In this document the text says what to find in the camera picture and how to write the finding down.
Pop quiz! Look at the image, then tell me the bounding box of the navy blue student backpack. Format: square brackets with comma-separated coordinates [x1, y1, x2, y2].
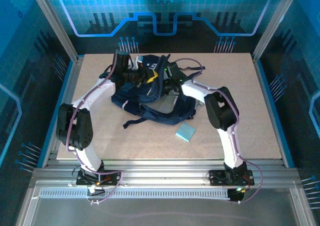
[99, 53, 206, 130]

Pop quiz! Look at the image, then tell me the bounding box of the black controller box with LEDs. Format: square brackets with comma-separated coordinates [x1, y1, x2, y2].
[227, 187, 247, 204]

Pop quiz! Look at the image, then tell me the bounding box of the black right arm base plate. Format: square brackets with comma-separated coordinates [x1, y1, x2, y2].
[209, 169, 255, 186]

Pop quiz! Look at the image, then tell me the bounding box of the small white cable connector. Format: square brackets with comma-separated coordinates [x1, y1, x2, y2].
[86, 185, 106, 196]

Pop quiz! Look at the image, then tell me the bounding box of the slotted grey cable duct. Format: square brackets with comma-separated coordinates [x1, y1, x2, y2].
[39, 189, 231, 200]

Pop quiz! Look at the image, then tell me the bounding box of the light blue sticky note pad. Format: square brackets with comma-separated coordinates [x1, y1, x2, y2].
[175, 122, 196, 143]

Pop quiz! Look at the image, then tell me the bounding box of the aluminium frame post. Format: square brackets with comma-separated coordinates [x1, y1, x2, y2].
[27, 0, 80, 63]
[251, 0, 302, 63]

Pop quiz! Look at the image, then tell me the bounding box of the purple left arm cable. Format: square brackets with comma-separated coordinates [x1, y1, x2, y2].
[66, 49, 125, 206]

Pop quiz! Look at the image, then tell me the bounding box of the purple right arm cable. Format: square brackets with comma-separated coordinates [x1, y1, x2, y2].
[174, 57, 263, 204]

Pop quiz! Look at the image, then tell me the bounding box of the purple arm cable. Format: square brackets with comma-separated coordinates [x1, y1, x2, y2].
[174, 57, 263, 204]
[66, 49, 125, 206]

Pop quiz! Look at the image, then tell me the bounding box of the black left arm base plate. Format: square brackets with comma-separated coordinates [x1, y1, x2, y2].
[76, 169, 123, 186]

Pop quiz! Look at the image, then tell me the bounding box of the grey metal front panel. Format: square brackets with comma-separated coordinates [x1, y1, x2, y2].
[29, 198, 301, 226]

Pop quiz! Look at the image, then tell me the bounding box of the aluminium front rail beam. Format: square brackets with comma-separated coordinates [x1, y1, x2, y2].
[32, 158, 301, 187]

